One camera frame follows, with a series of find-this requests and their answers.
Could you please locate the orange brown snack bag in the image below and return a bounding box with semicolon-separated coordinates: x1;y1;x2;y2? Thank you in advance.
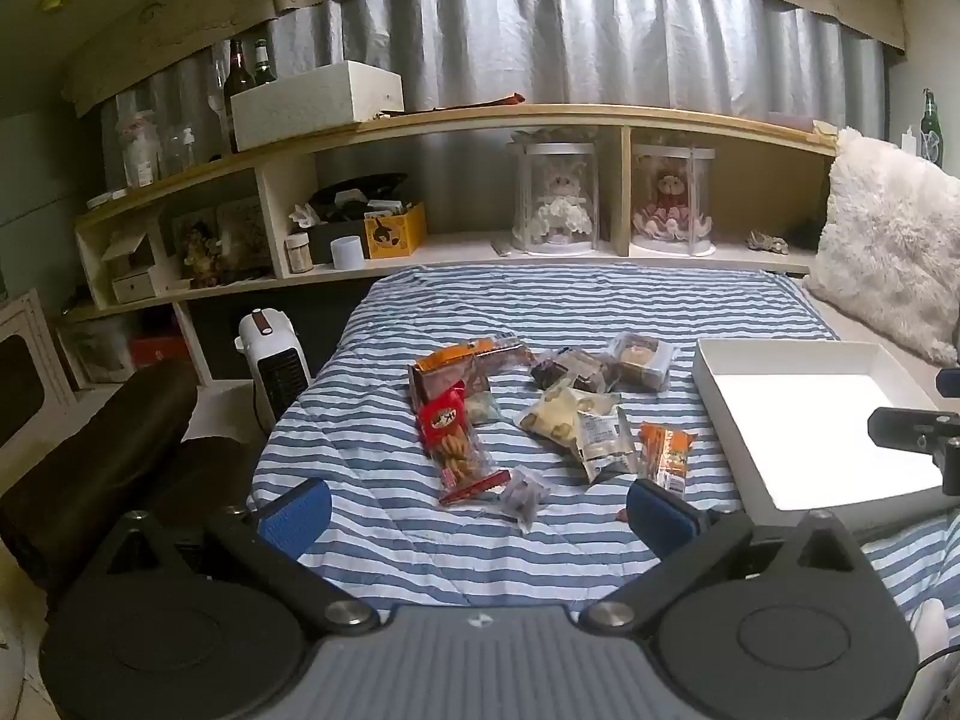
409;337;533;413

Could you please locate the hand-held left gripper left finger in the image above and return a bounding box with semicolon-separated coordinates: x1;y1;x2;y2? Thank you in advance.
94;478;383;637

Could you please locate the brown glass bottle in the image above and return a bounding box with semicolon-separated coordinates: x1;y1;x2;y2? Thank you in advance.
223;39;257;155

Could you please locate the small white drawer box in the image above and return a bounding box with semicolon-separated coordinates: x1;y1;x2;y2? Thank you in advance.
111;270;158;305

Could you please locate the black hat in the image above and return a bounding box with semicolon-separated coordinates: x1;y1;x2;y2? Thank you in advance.
309;174;410;222

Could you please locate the white dress doll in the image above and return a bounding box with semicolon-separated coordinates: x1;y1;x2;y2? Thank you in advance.
529;165;593;245

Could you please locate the wine glass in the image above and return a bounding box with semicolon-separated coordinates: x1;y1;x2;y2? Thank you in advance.
206;60;230;158

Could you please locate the red dress doll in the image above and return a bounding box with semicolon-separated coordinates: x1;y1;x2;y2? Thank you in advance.
634;169;710;241

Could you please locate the picture frame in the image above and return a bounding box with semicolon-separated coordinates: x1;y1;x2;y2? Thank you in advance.
216;195;271;263

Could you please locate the fluffy white pillow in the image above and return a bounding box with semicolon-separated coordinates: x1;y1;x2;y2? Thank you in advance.
802;127;960;368

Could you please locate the grey curtain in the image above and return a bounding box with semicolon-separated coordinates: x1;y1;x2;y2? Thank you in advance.
97;0;893;188

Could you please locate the black storage box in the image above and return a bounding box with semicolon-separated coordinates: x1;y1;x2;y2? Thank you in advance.
307;217;368;265

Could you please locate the white label bread packet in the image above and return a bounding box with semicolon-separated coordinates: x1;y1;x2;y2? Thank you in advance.
574;403;638;485

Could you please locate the pale yellow biscuit packet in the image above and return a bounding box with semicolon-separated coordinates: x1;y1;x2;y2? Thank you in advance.
517;384;601;445

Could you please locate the clear plastic bag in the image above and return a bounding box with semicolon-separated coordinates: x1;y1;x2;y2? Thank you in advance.
64;315;136;383

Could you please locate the white space heater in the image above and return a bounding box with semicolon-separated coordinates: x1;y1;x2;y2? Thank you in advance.
235;307;312;428

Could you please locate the green bottle with label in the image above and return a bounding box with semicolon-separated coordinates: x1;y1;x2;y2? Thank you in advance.
921;88;944;166

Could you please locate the red cookie packet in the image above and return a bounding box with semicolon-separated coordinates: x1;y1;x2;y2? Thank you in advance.
416;382;511;505

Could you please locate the yellow box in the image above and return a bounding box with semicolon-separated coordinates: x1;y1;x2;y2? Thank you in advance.
364;202;427;260

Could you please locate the dark brownie packet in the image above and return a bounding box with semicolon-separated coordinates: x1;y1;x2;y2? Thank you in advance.
530;347;610;395

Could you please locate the dark brown cushion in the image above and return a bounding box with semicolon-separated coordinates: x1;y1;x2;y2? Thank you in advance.
0;360;260;601

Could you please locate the brown figurine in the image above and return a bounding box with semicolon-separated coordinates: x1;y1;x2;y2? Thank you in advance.
180;214;226;290

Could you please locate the small orange snack packet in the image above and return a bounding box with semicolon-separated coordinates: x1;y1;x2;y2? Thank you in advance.
639;422;698;496

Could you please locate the clear round display case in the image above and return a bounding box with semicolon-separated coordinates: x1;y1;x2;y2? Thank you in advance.
512;139;601;256
630;146;715;256

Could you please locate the clear plastic bottle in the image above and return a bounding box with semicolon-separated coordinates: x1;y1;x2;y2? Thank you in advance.
169;127;200;175

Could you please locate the wooden shelf unit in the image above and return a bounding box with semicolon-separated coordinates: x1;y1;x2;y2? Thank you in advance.
71;103;841;391

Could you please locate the glass jar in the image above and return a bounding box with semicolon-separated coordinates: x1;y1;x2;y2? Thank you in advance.
120;111;162;188

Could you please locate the white shallow tray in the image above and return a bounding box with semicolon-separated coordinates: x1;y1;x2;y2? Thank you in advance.
691;339;950;533

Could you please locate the white cabinet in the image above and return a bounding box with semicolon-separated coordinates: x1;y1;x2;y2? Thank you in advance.
0;289;76;451

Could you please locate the small clear snack packet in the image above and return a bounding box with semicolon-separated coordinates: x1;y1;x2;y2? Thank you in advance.
465;390;503;427

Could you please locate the orange box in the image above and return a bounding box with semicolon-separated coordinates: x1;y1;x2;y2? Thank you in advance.
129;334;188;368

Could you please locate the clear round cookie packet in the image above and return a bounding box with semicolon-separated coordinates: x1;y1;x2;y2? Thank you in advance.
606;331;676;392

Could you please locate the dark red cloth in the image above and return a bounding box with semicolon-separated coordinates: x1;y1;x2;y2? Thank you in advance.
435;92;530;110

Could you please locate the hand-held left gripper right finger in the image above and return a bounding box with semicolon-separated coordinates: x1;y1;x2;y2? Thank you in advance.
577;476;875;635

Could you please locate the open white cardboard box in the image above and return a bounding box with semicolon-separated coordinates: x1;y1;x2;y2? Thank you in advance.
101;231;151;275

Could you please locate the white rectangular box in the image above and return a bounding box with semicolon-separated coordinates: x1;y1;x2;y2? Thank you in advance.
230;60;406;152

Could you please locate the blue white striped blanket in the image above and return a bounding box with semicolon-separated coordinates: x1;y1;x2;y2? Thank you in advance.
247;262;960;616

